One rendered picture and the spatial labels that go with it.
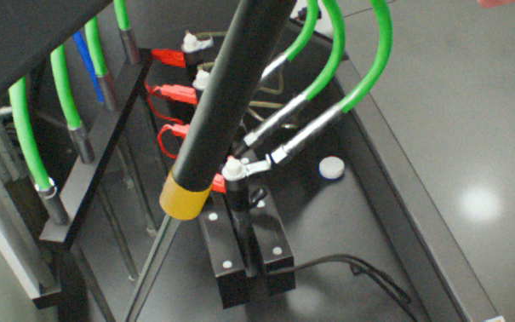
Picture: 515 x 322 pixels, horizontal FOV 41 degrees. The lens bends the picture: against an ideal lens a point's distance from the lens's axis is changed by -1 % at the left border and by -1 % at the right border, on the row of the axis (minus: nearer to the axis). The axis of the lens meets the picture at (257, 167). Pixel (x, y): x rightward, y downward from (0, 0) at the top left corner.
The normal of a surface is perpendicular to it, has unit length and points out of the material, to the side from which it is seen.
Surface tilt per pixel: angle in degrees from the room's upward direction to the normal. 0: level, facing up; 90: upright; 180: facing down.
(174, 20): 90
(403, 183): 0
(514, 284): 0
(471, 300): 0
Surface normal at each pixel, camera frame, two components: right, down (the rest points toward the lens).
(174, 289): -0.08, -0.66
